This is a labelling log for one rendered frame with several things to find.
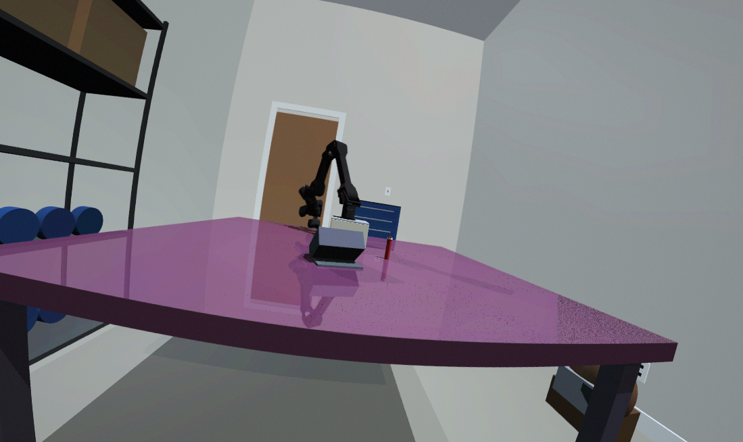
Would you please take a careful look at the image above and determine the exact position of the grey sloped panel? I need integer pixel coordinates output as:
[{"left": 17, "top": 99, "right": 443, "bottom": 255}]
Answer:
[{"left": 309, "top": 226, "right": 365, "bottom": 269}]

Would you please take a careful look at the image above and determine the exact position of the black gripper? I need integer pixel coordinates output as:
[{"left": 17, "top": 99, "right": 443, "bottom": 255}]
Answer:
[{"left": 307, "top": 199, "right": 322, "bottom": 229}]

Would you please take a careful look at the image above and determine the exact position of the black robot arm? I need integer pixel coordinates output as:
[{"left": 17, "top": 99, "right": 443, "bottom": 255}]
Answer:
[{"left": 299, "top": 140, "right": 362, "bottom": 220}]

